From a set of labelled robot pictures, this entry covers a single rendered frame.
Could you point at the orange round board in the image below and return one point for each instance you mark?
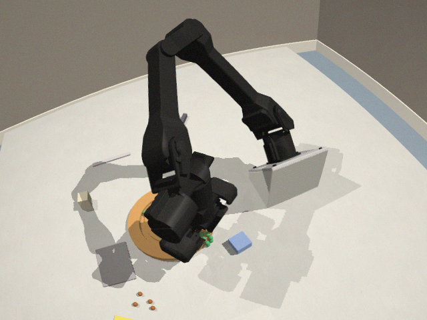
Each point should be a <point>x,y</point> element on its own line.
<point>140,232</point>

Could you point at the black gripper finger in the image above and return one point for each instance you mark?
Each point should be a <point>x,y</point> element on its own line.
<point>200,243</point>
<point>218,218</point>

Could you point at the light blue block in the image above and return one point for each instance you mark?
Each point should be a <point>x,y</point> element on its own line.
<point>240,242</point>

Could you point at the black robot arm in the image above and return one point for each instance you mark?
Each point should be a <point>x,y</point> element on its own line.
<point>166,145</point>

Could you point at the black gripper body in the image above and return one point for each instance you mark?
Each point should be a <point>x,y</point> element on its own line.
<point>187,247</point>

